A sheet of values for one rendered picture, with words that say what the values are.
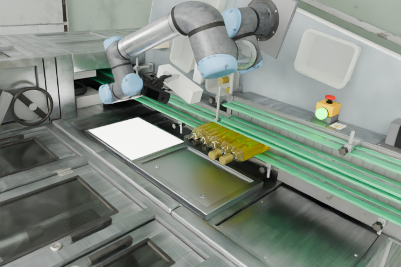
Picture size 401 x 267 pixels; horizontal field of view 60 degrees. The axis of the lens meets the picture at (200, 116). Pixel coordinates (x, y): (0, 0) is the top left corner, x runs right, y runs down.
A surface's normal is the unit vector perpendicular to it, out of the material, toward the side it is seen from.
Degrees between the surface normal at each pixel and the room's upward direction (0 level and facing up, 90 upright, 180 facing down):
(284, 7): 3
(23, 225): 90
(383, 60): 0
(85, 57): 90
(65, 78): 90
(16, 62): 90
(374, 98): 0
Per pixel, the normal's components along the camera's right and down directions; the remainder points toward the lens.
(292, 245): 0.06, -0.93
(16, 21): 0.70, 0.30
